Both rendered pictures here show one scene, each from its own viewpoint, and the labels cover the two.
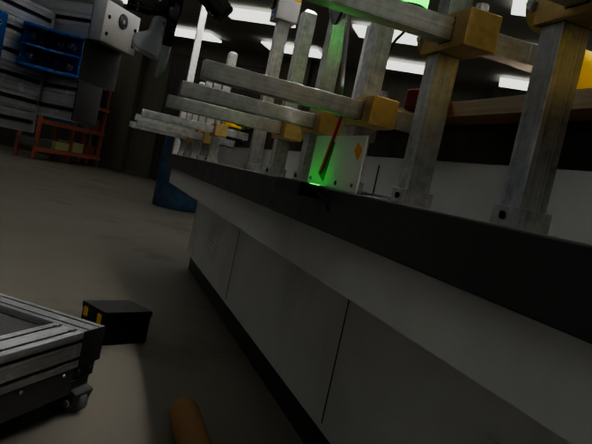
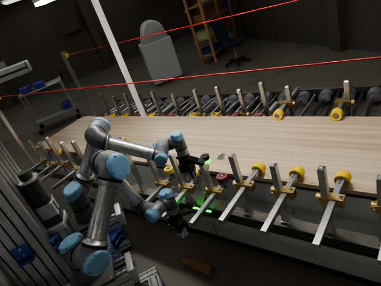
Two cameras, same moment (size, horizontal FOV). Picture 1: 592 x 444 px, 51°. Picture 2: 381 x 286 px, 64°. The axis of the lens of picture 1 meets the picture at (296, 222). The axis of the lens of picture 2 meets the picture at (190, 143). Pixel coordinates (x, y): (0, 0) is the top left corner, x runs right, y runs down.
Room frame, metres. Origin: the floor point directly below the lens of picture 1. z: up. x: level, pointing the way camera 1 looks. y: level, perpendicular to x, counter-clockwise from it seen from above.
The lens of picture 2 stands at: (-0.37, 0.71, 2.11)
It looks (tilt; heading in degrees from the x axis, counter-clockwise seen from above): 27 degrees down; 333
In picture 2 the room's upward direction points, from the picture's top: 20 degrees counter-clockwise
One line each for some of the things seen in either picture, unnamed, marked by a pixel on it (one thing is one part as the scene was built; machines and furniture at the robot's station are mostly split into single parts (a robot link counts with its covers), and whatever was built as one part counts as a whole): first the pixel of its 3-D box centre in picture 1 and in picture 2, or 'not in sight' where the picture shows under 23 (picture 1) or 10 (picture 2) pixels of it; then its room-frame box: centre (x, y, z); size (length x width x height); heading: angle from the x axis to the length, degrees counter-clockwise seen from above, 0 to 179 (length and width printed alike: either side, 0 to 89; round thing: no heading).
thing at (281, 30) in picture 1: (267, 97); (133, 169); (1.87, 0.16, 0.92); 0.05 x 0.04 x 0.45; 19
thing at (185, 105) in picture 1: (253, 122); (156, 192); (1.55, 0.16, 0.82); 0.43 x 0.03 x 0.04; 109
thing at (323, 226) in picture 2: not in sight; (330, 207); (0.38, -0.27, 0.95); 0.50 x 0.04 x 0.04; 109
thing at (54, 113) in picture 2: not in sight; (51, 101); (7.87, -0.18, 0.60); 1.22 x 0.71 x 1.20; 73
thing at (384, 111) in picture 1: (369, 114); (214, 191); (1.13, -0.09, 0.84); 0.13 x 0.06 x 0.05; 19
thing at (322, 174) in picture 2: not in sight; (326, 204); (0.44, -0.32, 0.91); 0.03 x 0.03 x 0.48; 19
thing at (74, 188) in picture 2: not in sight; (75, 195); (1.46, 0.66, 1.20); 0.13 x 0.12 x 0.14; 145
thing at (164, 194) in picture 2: not in sight; (167, 199); (0.98, 0.28, 1.12); 0.09 x 0.08 x 0.11; 106
